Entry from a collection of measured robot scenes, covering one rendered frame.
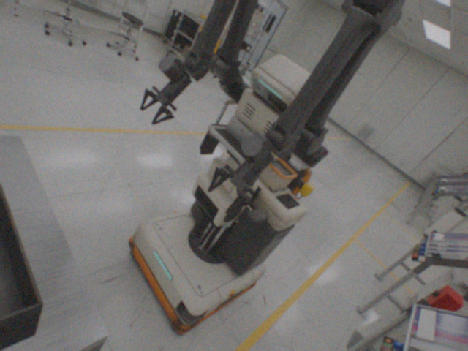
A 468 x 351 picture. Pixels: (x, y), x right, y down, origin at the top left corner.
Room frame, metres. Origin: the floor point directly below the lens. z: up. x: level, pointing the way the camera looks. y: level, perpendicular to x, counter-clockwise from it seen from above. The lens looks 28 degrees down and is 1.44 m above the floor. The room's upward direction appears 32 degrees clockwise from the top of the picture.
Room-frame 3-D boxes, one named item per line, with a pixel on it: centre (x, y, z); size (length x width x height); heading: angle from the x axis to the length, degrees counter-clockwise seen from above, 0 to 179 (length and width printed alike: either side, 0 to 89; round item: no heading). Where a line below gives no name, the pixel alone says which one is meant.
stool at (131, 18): (4.29, 2.63, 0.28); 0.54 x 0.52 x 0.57; 85
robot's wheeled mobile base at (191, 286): (1.26, -0.10, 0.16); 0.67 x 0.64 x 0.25; 150
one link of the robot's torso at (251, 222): (1.09, -0.07, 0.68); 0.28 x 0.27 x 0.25; 60
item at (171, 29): (6.52, 2.80, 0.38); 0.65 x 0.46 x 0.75; 65
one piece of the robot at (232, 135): (1.01, 0.05, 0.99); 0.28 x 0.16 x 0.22; 60
